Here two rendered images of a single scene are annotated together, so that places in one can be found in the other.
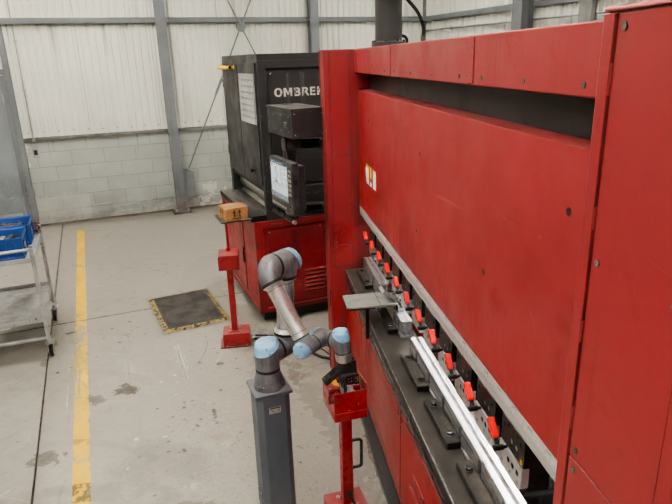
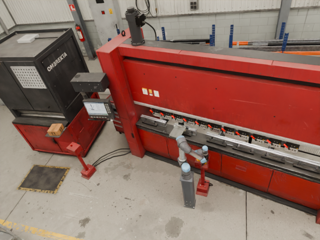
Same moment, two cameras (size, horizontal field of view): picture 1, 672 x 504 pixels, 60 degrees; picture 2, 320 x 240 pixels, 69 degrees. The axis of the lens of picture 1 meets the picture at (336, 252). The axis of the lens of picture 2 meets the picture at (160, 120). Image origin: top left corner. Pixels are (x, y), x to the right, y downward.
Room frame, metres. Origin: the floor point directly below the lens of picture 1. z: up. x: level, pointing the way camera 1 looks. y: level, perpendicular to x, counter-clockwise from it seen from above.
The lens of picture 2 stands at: (1.28, 1.89, 3.64)
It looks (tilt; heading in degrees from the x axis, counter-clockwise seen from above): 42 degrees down; 314
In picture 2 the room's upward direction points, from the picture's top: 11 degrees counter-clockwise
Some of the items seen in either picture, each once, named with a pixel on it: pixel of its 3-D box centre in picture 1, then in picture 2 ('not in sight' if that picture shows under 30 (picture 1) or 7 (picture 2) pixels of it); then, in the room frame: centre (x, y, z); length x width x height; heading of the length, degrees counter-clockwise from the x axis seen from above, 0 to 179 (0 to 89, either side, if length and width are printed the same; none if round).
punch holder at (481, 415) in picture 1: (496, 410); (275, 141); (1.60, -0.49, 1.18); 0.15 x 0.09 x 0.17; 7
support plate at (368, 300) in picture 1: (368, 300); (177, 131); (2.94, -0.17, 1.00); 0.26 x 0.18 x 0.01; 97
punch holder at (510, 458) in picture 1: (524, 450); (292, 145); (1.40, -0.52, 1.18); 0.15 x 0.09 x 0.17; 7
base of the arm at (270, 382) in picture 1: (268, 375); (186, 173); (2.47, 0.34, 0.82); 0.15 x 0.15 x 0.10
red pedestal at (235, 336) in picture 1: (232, 296); (81, 160); (4.47, 0.86, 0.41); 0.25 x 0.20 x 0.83; 97
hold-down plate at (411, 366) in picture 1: (414, 371); (216, 142); (2.36, -0.34, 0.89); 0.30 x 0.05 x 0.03; 7
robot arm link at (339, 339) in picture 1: (341, 340); (205, 149); (2.37, -0.01, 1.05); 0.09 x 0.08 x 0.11; 53
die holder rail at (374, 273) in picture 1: (375, 275); (153, 120); (3.51, -0.25, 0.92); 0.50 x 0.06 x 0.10; 7
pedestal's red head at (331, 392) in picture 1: (344, 392); (202, 160); (2.43, -0.02, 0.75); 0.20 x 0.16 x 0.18; 16
